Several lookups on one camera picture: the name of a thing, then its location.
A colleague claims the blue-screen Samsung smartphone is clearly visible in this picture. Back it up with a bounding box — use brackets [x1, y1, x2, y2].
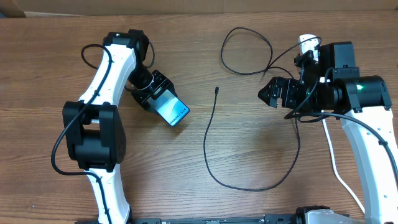
[154, 90, 190, 126]

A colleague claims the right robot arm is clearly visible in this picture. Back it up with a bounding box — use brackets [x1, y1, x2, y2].
[258, 42, 397, 223]

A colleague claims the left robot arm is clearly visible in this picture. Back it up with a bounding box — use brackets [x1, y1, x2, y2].
[54, 29, 190, 223]

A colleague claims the white charger plug adapter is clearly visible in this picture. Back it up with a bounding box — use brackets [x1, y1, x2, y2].
[298, 34, 321, 61]

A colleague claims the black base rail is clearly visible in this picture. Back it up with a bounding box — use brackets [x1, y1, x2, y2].
[74, 213, 352, 224]

